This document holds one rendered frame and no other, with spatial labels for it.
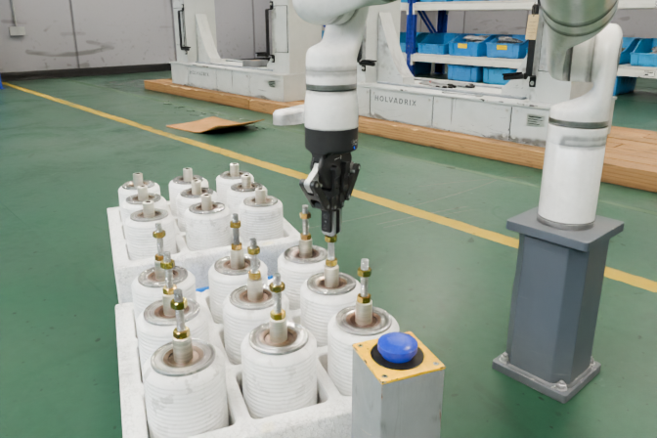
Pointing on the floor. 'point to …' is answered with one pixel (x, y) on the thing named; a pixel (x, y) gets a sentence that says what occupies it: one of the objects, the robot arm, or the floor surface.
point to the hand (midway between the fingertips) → (331, 220)
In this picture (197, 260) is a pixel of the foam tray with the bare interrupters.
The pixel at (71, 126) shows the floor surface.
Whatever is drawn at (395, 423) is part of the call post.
